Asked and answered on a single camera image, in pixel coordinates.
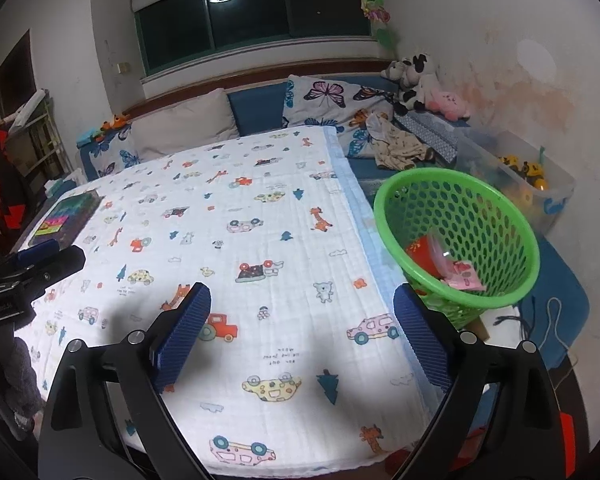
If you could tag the black and white cow plush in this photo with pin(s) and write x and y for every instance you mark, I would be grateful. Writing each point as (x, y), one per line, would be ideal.
(425, 82)

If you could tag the green plastic basket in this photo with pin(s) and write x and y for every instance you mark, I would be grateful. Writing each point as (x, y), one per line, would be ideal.
(480, 304)

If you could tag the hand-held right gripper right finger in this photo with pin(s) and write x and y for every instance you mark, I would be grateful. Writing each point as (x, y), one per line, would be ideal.
(422, 340)

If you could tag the clear box of coloured markers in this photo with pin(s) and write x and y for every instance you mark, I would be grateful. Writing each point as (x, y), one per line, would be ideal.
(67, 212)

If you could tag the wall switch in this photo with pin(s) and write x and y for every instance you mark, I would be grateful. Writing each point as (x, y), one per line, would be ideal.
(122, 66)

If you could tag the spotted grey plush toy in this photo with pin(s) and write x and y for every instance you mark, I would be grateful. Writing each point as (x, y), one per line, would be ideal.
(396, 71)

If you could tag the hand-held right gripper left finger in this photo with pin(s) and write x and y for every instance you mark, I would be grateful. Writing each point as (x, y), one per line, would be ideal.
(182, 340)

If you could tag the white shelf rack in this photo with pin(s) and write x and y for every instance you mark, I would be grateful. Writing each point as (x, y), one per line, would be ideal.
(40, 135)

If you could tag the yellow toy excavator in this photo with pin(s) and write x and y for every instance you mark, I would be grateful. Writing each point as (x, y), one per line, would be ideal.
(530, 170)

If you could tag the orange plush toy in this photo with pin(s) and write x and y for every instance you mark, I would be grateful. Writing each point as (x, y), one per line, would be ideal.
(114, 122)

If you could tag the beige pillow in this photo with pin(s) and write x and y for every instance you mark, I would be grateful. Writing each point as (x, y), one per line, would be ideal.
(185, 122)

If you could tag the tissue box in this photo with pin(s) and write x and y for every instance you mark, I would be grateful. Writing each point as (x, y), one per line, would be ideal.
(55, 186)

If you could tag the small butterfly print pillow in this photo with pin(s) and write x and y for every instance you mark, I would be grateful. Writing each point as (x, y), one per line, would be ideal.
(115, 157)

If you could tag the pink plush toy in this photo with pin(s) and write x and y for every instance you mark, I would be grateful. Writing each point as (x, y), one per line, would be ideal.
(450, 102)

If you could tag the flower wall decoration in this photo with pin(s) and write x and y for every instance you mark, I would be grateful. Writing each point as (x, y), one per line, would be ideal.
(377, 7)

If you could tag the hanging red and black clothes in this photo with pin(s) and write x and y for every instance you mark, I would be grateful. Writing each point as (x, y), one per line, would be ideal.
(0, 180)

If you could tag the pink wrapper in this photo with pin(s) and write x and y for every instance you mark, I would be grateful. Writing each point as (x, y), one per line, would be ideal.
(462, 277)

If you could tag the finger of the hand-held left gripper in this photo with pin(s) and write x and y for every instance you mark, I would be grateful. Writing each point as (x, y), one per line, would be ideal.
(35, 252)
(60, 262)

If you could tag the clear plastic storage bin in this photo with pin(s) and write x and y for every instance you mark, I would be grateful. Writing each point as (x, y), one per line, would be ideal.
(555, 195)

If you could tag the blue backrest cushion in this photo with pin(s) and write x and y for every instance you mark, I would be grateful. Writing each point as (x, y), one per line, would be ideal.
(257, 110)

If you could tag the dark wooden door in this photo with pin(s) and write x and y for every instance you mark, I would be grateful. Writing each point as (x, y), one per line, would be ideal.
(15, 75)

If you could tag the teal toy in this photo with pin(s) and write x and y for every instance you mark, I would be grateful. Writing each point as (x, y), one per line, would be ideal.
(87, 136)

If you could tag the beige patterned baby clothes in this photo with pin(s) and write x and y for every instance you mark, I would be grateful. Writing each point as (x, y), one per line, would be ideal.
(397, 145)

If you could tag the dark window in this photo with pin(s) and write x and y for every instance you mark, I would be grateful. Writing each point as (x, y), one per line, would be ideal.
(250, 25)

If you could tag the person's left forearm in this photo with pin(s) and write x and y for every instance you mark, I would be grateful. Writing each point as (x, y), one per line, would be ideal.
(20, 380)

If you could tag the large butterfly print pillow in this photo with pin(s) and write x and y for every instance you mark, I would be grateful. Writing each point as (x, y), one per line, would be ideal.
(330, 100)

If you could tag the grey patterned cloth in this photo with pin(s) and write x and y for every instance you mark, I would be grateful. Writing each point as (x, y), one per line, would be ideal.
(435, 135)

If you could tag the cartoon printed blanket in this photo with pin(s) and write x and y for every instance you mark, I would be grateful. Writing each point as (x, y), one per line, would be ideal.
(280, 210)

